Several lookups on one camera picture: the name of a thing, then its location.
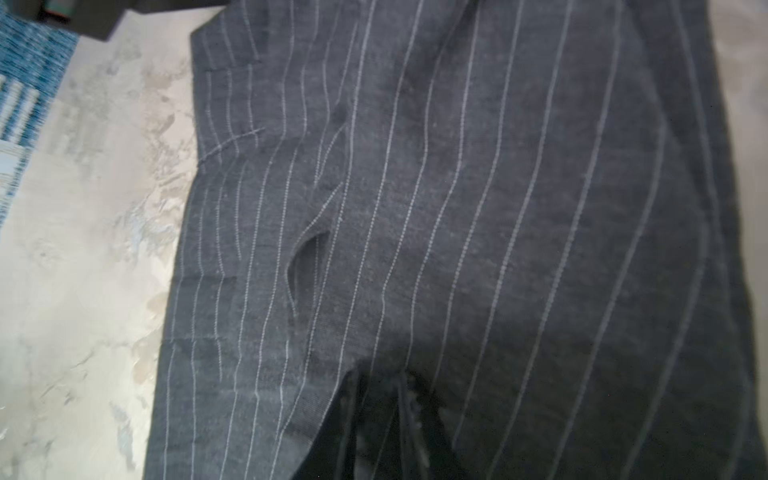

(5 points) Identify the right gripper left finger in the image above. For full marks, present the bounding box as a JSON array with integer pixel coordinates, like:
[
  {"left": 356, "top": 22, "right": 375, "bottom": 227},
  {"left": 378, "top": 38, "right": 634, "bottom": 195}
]
[{"left": 293, "top": 370, "right": 365, "bottom": 480}]

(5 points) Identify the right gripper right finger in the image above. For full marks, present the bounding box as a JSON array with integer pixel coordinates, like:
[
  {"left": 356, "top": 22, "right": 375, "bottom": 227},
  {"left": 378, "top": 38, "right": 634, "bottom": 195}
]
[{"left": 398, "top": 371, "right": 468, "bottom": 479}]

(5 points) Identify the dark grey pinstripe shirt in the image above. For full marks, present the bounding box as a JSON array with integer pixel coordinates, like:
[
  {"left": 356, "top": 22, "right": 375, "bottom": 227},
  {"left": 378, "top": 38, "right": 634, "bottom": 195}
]
[{"left": 144, "top": 1, "right": 767, "bottom": 479}]

